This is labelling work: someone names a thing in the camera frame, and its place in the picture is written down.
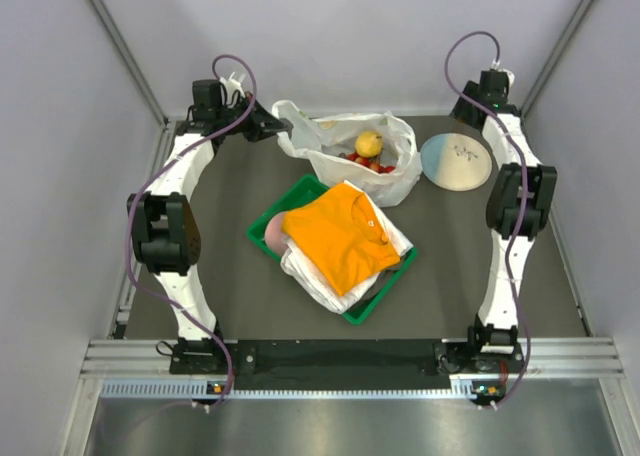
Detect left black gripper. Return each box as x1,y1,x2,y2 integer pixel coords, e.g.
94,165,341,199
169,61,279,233
215,91,288,143

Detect yellow pear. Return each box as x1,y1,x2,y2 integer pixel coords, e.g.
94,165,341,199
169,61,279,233
354,131,384,158

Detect white printed plastic bag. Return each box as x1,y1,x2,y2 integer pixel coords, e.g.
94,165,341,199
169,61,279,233
272,100,422,207

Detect red cherry bunch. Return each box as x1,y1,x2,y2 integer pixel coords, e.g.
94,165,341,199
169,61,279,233
343,152,395,174

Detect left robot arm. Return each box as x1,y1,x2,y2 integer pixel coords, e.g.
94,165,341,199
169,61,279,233
127,75,292,373

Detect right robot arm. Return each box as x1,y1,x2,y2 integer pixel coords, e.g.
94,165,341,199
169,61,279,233
451,69,558,372

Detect green plastic tray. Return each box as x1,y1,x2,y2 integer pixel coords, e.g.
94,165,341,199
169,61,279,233
247,174,417,325

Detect round pastel plate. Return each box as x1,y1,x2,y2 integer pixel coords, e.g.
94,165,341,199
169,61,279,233
420,133,493,192

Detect pink garment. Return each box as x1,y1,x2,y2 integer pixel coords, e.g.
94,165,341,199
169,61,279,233
264,212,288,258

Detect orange t-shirt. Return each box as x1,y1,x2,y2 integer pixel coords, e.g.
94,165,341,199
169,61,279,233
281,182,400,297

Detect white folded clothes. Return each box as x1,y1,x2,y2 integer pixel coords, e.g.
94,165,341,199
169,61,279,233
280,194,413,314

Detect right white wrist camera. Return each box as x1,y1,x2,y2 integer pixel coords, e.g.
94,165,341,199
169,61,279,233
490,60,515,86

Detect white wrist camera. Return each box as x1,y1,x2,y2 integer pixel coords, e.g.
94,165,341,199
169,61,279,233
490,60,515,86
219,71,248,98

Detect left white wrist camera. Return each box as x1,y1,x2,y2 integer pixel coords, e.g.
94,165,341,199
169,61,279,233
219,71,248,98

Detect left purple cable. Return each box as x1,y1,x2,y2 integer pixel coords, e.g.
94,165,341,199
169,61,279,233
123,53,259,412

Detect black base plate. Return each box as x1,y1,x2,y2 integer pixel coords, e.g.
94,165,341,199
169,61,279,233
165,339,524,391

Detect aluminium frame rail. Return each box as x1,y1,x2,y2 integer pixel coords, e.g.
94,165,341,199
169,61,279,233
80,337,624,401

